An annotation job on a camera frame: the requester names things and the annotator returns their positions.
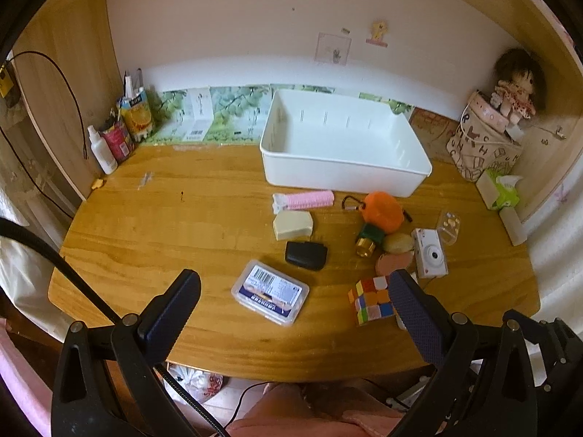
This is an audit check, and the white children's digital camera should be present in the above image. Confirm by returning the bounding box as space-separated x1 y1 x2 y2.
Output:
412 228 449 279

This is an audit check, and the colourful rubik's cube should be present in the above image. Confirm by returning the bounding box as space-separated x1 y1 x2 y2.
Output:
348 276 394 326

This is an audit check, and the clear phone case with stickers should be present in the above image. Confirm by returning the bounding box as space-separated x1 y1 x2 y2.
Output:
436 210 461 246

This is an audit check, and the orange round pouch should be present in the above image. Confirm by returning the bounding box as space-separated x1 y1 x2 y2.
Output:
341 192 412 235

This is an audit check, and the black small case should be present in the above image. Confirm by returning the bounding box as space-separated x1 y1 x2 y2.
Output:
285 241 328 271

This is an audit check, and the cream folding mirror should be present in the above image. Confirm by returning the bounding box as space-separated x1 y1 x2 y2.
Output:
273 210 313 241

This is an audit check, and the pink hair roller clip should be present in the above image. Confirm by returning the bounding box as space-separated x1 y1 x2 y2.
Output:
272 190 334 214

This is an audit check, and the white box by tissues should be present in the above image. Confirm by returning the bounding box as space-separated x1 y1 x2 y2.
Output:
499 206 528 246

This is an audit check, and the pink clothed lap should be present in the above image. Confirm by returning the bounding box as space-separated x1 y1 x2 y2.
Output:
226 383 404 437

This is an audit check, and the green tissue pack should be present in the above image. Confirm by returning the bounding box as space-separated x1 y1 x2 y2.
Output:
475 169 523 211

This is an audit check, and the white spray bottle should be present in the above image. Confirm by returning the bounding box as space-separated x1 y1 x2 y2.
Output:
88 125 118 176

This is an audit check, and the red pen cup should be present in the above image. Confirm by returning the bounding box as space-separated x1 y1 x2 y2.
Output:
99 109 134 163

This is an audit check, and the orange juice carton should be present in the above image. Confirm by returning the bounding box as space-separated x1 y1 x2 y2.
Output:
118 68 154 143

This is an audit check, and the white plastic storage bin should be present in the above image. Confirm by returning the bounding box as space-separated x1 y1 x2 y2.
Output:
260 89 433 197

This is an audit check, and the green leaf pattern poster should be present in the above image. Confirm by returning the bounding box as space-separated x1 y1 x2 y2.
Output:
144 83 416 146

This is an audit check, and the brown-haired rag doll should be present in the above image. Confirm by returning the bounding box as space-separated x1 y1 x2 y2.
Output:
490 47 547 125

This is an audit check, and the beige patterned drawstring bag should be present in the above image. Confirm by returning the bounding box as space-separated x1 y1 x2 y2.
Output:
446 91 523 182

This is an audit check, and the black cable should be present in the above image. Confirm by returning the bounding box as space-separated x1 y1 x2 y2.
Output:
0 50 89 219

